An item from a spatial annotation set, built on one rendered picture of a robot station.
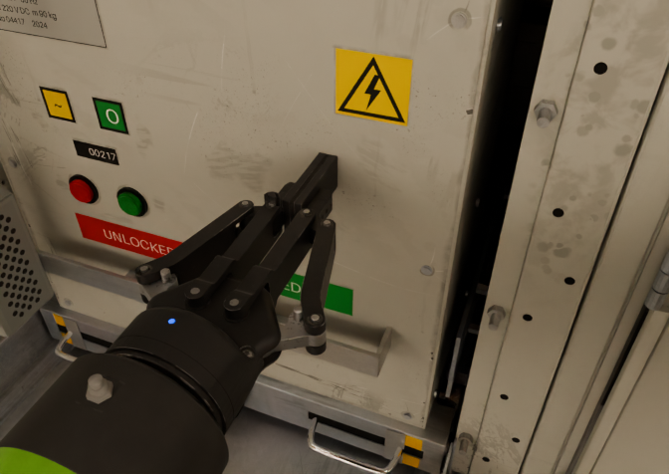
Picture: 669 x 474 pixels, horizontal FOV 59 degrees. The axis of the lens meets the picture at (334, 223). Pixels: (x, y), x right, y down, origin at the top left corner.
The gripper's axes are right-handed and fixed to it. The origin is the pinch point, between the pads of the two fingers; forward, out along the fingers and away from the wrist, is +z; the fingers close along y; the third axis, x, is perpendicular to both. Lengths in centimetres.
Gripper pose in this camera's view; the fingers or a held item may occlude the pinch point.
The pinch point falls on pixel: (312, 192)
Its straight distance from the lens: 45.1
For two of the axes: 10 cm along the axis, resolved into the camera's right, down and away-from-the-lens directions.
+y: 9.3, 2.2, -2.9
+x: 0.0, -7.9, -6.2
